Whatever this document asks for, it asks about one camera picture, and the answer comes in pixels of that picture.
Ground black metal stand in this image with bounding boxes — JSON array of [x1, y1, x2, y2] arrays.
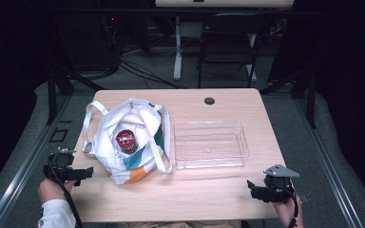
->
[[45, 65, 106, 125], [259, 65, 317, 129]]

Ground white tote bag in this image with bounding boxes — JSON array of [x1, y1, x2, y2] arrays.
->
[[82, 97, 174, 186]]

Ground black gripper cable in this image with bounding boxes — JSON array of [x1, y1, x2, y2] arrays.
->
[[47, 160, 85, 228], [279, 181, 299, 228]]

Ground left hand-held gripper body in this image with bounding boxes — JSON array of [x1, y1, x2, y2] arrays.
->
[[42, 146, 81, 187]]

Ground person's right hand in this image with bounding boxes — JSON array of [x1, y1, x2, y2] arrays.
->
[[273, 194, 304, 228]]

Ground black chair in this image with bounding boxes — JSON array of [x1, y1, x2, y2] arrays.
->
[[197, 12, 262, 89]]

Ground red can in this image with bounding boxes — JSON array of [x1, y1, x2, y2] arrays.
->
[[115, 129, 139, 156]]

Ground clear plastic box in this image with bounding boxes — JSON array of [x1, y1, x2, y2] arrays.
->
[[173, 120, 251, 171]]

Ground black floor cables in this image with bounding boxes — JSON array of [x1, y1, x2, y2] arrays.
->
[[106, 15, 191, 90]]

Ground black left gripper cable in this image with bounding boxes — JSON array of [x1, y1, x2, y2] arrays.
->
[[47, 160, 85, 228]]

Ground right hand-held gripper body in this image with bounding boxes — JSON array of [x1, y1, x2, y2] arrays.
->
[[256, 163, 300, 204]]

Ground aluminium rail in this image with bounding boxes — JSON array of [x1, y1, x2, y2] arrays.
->
[[293, 96, 365, 228], [0, 94, 74, 228]]

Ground white background table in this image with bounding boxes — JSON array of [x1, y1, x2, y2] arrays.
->
[[154, 0, 296, 82]]

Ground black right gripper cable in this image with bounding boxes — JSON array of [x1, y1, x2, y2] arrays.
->
[[279, 181, 299, 228]]

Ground person's left hand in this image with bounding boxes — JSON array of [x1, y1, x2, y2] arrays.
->
[[36, 178, 77, 204]]

